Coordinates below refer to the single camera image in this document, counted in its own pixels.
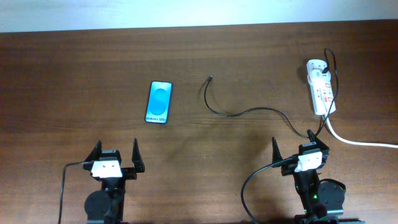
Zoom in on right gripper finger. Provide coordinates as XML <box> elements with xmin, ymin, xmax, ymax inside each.
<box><xmin>307</xmin><ymin>129</ymin><xmax>329</xmax><ymax>150</ymax></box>
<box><xmin>272</xmin><ymin>137</ymin><xmax>283</xmax><ymax>164</ymax></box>

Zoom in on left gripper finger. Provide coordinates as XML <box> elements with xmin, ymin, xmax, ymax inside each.
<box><xmin>132</xmin><ymin>138</ymin><xmax>144</xmax><ymax>168</ymax></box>
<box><xmin>85</xmin><ymin>141</ymin><xmax>102</xmax><ymax>162</ymax></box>

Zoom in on blue screen Galaxy smartphone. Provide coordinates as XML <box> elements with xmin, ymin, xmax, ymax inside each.
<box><xmin>145</xmin><ymin>81</ymin><xmax>173</xmax><ymax>124</ymax></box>

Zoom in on black USB charging cable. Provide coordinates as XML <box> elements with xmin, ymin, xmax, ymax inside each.
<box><xmin>203</xmin><ymin>48</ymin><xmax>340</xmax><ymax>139</ymax></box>

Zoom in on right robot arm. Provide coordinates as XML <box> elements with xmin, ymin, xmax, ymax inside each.
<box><xmin>272</xmin><ymin>130</ymin><xmax>363</xmax><ymax>224</ymax></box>

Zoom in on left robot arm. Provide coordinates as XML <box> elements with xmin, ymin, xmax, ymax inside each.
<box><xmin>83</xmin><ymin>140</ymin><xmax>145</xmax><ymax>223</ymax></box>

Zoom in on white charger plug adapter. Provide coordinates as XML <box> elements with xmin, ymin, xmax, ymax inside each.
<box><xmin>307</xmin><ymin>68</ymin><xmax>331</xmax><ymax>86</ymax></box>

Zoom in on white power strip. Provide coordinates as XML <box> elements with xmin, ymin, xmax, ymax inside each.
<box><xmin>307</xmin><ymin>59</ymin><xmax>336</xmax><ymax>116</ymax></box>

